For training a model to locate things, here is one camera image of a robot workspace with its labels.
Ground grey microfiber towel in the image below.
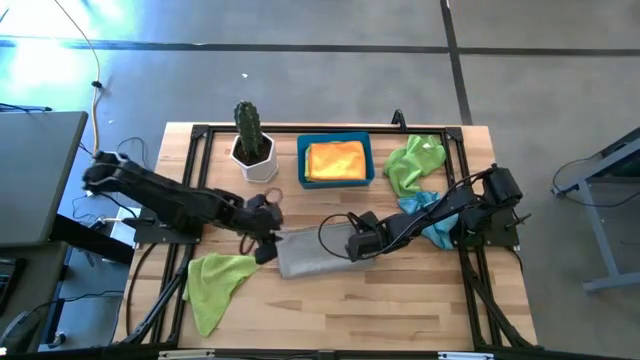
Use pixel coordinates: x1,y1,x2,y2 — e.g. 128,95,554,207
273,222,375,280

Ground light blue microfiber towel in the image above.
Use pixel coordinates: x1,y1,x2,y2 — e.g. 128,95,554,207
397,191,459,251

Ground lime green microfiber towel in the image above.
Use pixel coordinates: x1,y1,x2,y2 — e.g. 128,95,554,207
182,252,260,338

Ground orange microfiber towel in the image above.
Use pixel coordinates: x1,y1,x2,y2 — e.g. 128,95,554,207
305,140,368,182

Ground green towel with white label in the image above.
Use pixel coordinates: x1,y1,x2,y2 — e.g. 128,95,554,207
382,134,448,199

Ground white plant pot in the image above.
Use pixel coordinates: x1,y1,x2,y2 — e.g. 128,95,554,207
229,132,280,185

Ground blue plastic bin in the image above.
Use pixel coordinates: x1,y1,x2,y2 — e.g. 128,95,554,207
296,131,376,190

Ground tall green cactus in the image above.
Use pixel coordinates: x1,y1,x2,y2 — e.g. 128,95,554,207
233,100,264,157

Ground white box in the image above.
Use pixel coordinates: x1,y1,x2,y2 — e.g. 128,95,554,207
108,205,141,247

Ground grey desk top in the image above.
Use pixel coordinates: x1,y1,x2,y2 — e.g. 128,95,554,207
0,110,89,249

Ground black keyboard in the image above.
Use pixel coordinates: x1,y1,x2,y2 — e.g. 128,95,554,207
0,257,19,316

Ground dark grey rounded device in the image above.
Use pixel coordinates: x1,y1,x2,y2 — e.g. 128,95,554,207
0,309,44,355

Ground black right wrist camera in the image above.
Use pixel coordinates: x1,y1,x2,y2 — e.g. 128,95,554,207
357,210,381,232

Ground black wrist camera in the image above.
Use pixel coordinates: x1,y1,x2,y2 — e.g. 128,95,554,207
357,210,381,232
253,238,279,266

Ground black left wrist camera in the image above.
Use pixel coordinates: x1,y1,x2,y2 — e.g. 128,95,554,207
253,238,279,266

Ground black right camera cable loop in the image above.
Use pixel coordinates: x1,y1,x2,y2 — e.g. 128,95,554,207
317,213,361,261

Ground black aluminium table frame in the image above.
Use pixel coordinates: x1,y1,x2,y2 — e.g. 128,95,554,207
115,122,539,351

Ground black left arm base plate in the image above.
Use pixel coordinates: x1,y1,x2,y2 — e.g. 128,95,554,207
122,204,206,245

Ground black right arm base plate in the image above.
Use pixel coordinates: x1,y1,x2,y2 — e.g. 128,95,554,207
452,209,521,249

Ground silver rail bracket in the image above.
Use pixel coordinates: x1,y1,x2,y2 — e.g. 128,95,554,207
438,351,495,360
158,349,216,360

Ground black curved cable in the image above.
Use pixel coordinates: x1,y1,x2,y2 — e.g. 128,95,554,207
124,242,157,337

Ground yellow hanging cable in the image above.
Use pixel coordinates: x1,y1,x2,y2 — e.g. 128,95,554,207
53,0,104,154

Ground black cable by metal table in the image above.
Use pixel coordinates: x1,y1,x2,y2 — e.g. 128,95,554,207
551,157,640,209

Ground grey metal table frame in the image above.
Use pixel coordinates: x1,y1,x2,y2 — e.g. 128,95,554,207
554,126,640,293

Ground black cable on desk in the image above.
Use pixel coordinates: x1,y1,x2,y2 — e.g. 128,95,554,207
0,102,53,113

